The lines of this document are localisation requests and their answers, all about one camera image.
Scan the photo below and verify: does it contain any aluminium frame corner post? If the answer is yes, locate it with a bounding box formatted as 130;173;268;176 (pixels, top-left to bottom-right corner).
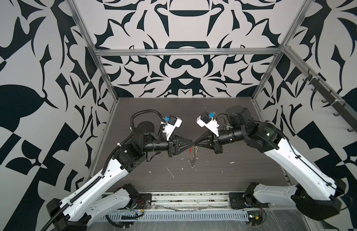
66;0;119;103
251;0;314;101

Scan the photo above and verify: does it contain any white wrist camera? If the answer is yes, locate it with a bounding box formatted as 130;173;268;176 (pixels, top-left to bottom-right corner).
162;115;182;141
196;112;220;137

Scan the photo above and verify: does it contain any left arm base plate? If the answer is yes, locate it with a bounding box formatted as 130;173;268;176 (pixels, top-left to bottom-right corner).
132;193;152;210

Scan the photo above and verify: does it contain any black wall hook rail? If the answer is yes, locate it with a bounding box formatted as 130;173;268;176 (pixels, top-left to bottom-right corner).
303;68;357;134

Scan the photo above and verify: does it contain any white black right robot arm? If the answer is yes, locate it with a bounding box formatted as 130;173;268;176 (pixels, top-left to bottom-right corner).
195;105;346;221

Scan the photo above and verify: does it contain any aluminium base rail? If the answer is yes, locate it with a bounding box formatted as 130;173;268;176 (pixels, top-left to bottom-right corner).
109;189;295;211

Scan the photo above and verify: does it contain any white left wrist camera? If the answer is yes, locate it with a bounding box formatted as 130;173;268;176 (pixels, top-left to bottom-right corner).
162;115;182;141

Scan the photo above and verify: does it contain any green lit circuit board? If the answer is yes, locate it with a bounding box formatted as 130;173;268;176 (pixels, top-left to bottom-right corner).
248;210;267;227

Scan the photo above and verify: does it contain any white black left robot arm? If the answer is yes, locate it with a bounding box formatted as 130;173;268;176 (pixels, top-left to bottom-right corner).
42;121;194;231

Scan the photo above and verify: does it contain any aluminium frame corner post left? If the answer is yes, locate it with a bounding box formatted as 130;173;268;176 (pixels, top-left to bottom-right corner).
66;0;119;103

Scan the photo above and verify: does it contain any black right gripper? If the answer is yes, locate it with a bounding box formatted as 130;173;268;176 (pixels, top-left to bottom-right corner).
194;127;248;153

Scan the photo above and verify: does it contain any aluminium frame top crossbar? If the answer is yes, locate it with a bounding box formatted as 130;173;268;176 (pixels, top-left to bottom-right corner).
94;48;281;57

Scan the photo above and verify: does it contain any aluminium frame corner post right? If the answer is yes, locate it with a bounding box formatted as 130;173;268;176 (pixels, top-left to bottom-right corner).
251;0;314;101

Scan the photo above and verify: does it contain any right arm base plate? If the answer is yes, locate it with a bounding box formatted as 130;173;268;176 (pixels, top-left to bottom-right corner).
229;192;260;209

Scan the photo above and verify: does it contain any white slotted cable duct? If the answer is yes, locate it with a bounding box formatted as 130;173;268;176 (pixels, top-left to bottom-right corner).
109;211;249;222

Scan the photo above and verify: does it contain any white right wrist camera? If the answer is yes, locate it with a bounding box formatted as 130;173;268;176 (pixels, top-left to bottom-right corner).
196;112;220;137

